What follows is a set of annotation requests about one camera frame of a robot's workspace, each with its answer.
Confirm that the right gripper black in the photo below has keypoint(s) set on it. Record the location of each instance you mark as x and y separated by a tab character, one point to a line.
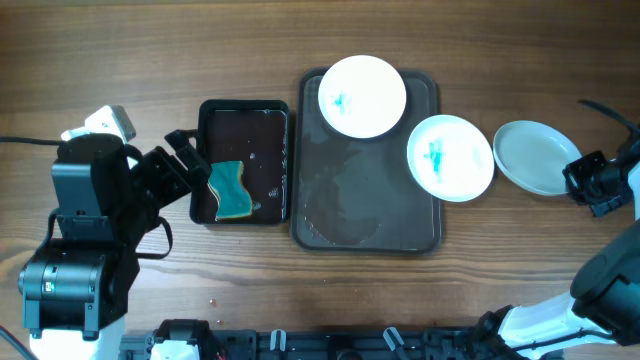
574	173

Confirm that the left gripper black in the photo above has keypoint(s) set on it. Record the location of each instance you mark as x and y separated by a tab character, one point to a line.
178	182

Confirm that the green yellow sponge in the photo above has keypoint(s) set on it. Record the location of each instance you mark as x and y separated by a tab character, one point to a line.
225	183

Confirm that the white plate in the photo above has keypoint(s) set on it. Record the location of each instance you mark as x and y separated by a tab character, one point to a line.
450	158
533	156
362	96

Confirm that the white plate top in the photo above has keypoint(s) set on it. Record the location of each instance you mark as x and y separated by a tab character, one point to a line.
362	96

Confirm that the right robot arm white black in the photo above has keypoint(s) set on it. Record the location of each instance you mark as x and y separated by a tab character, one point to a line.
602	304

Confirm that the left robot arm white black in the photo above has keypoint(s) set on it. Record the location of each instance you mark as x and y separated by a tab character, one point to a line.
75	286

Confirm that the black water basin tray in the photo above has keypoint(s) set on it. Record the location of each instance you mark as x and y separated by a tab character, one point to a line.
255	132

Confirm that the large brown serving tray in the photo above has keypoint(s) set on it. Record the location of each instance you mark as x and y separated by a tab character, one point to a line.
358	195

